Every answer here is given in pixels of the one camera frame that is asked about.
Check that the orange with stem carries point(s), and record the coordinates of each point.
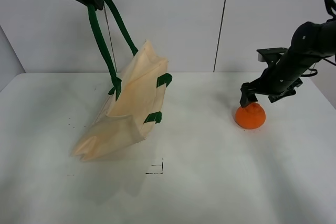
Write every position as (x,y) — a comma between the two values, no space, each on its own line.
(251,117)

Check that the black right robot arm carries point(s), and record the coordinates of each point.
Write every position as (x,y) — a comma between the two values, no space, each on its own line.
(313,42)

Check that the white linen bag green handles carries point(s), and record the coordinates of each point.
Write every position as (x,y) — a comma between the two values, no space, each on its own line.
(134,103)

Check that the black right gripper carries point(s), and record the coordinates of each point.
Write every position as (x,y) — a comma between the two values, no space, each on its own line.
(276,81)

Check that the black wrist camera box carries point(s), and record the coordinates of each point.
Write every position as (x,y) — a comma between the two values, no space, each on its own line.
(270,55)

